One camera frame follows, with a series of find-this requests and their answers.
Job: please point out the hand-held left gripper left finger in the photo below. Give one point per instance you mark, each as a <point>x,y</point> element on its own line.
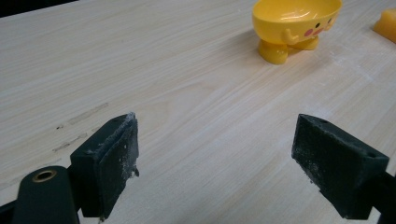
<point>102,168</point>

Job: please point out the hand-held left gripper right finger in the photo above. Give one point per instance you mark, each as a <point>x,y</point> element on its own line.
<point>336,168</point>

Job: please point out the yellow duck-shaped bowl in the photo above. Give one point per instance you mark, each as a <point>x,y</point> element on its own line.
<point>294,29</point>

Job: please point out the yellow plastic object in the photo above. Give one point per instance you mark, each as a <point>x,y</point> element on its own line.
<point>387,25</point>

